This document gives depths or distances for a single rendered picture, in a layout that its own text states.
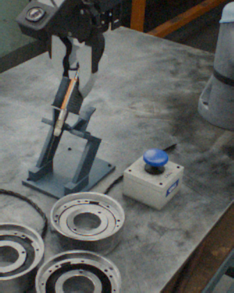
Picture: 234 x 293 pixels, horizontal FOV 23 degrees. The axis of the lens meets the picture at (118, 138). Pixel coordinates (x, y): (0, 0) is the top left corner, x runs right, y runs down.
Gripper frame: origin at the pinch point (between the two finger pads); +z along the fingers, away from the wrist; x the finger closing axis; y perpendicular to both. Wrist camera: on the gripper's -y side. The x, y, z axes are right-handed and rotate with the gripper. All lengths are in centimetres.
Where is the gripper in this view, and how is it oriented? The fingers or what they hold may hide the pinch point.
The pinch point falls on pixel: (72, 88)
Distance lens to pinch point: 86.0
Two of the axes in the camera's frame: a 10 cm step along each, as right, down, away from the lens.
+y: 5.3, -4.3, 7.3
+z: -0.6, 8.4, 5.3
